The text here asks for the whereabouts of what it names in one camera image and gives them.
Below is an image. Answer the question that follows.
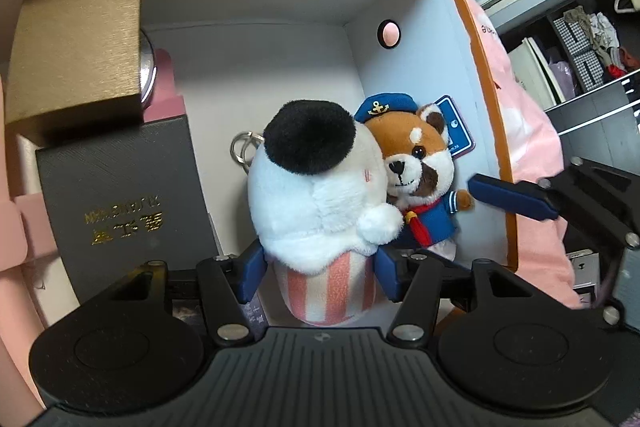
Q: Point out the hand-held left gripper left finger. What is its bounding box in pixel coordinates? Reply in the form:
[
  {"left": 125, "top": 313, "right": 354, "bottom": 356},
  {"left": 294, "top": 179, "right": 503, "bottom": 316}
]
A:
[{"left": 97, "top": 238, "right": 264, "bottom": 348}]

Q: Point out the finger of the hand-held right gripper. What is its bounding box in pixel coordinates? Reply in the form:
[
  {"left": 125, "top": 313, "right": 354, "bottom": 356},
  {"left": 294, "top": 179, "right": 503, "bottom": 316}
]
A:
[{"left": 467, "top": 157, "right": 633, "bottom": 222}]

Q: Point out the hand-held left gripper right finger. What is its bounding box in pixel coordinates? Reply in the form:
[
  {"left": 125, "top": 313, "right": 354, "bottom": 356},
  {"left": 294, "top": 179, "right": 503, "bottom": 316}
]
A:
[{"left": 375, "top": 249, "right": 546, "bottom": 347}]

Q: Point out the white plush with black patch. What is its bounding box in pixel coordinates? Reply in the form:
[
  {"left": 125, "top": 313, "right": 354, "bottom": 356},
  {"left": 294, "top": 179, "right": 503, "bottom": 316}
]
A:
[{"left": 247, "top": 99, "right": 403, "bottom": 325}]

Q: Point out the red panda sailor plush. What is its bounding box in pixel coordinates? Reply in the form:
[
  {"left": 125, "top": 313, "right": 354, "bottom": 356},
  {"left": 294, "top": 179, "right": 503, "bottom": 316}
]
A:
[{"left": 354, "top": 93, "right": 475, "bottom": 263}]

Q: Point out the grey box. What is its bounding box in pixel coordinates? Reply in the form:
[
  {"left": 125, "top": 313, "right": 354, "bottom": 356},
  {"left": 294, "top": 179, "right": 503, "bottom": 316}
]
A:
[{"left": 35, "top": 114, "right": 221, "bottom": 308}]

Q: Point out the pink cardboard box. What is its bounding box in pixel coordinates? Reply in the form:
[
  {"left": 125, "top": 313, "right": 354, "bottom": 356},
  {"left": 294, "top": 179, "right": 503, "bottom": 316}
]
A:
[{"left": 0, "top": 48, "right": 190, "bottom": 278}]

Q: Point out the gold box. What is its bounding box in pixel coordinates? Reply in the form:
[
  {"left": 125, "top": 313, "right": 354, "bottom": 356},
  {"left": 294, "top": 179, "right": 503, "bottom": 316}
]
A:
[{"left": 4, "top": 0, "right": 146, "bottom": 148}]

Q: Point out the pink printed duvet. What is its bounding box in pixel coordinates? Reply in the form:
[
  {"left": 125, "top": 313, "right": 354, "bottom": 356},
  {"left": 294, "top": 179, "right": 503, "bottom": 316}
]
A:
[{"left": 345, "top": 0, "right": 583, "bottom": 308}]

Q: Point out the blue card tag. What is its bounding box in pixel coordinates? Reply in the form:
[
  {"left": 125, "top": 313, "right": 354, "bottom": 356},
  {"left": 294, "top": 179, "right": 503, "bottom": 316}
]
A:
[{"left": 432, "top": 95, "right": 474, "bottom": 158}]

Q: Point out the black desk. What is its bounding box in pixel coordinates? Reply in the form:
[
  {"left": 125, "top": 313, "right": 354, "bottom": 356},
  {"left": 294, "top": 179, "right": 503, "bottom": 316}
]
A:
[{"left": 545, "top": 72, "right": 640, "bottom": 172}]

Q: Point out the white cabinet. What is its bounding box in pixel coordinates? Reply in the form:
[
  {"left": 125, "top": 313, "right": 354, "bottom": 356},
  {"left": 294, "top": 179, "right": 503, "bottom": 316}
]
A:
[{"left": 510, "top": 37, "right": 576, "bottom": 108}]

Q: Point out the checkered storage box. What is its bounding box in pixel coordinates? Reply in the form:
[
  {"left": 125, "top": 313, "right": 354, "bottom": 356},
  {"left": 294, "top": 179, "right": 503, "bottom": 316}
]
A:
[
  {"left": 575, "top": 52, "right": 608, "bottom": 90},
  {"left": 552, "top": 14, "right": 591, "bottom": 58}
]

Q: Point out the red cloth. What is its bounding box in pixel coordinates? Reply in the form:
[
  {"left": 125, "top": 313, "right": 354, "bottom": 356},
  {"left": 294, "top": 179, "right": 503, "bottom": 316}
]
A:
[{"left": 607, "top": 47, "right": 640, "bottom": 80}]

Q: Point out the pile of clothes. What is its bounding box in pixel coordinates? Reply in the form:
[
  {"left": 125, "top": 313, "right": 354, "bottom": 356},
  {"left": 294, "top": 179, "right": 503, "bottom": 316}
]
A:
[{"left": 562, "top": 6, "right": 621, "bottom": 58}]

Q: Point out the round silver tin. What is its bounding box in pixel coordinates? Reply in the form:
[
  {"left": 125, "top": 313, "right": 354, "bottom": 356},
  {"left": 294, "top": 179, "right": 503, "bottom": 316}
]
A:
[{"left": 139, "top": 29, "right": 158, "bottom": 110}]

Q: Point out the metal key ring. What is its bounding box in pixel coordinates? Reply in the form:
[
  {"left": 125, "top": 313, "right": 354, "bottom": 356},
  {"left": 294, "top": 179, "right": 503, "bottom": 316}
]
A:
[{"left": 230, "top": 129, "right": 267, "bottom": 178}]

